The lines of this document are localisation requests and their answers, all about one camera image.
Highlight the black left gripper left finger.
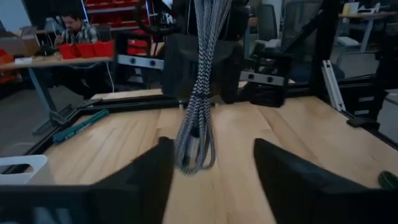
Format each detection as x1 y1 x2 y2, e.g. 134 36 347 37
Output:
91 136 175 224

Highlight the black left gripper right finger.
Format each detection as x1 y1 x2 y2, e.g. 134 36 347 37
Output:
253 138 398 224

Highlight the grey braided cable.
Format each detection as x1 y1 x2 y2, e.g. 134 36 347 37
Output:
174 0 233 175

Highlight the white plastic bin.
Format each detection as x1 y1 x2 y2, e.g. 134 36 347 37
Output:
0 154 55 186

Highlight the red plastic bin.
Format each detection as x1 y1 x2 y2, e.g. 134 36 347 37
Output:
58 43 78 60
76 42 96 59
93 40 115 58

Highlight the wooden workbench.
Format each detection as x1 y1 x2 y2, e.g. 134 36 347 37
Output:
0 53 114 138

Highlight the person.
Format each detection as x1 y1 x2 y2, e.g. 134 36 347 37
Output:
54 12 109 97

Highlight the grey office chair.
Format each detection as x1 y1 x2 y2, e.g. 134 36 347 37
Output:
254 2 282 49

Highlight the red bin shelf rack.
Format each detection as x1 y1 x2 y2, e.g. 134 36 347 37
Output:
82 0 152 55

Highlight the teal braided cable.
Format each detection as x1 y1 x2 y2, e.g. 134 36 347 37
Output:
52 108 110 144

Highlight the green braided cable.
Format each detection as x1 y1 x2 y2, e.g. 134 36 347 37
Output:
377 170 398 190

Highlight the silver metal bracket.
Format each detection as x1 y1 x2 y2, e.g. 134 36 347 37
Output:
322 60 346 112
117 54 165 70
239 70 285 86

